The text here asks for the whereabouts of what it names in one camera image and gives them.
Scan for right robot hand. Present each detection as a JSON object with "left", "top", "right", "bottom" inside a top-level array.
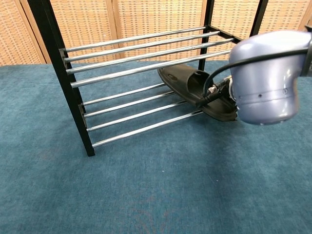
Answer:
[{"left": 218, "top": 75, "right": 236, "bottom": 101}]

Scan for dark brown slide sandal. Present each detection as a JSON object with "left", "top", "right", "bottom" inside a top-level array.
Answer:
[{"left": 157, "top": 64, "right": 241, "bottom": 122}]

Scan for black shoe rack chrome rods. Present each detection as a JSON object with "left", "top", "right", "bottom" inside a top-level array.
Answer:
[{"left": 27, "top": 0, "right": 269, "bottom": 157}]

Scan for woven rattan screen panel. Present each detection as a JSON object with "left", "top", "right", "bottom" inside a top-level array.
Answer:
[
  {"left": 0, "top": 0, "right": 49, "bottom": 67},
  {"left": 306, "top": 0, "right": 312, "bottom": 25},
  {"left": 20, "top": 0, "right": 120, "bottom": 64},
  {"left": 207, "top": 0, "right": 310, "bottom": 61},
  {"left": 113, "top": 0, "right": 211, "bottom": 63}
]

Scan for blue carpet mat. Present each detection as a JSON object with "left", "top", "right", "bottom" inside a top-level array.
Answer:
[{"left": 0, "top": 58, "right": 312, "bottom": 234}]

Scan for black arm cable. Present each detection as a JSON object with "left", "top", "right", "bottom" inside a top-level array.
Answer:
[{"left": 196, "top": 47, "right": 310, "bottom": 108}]

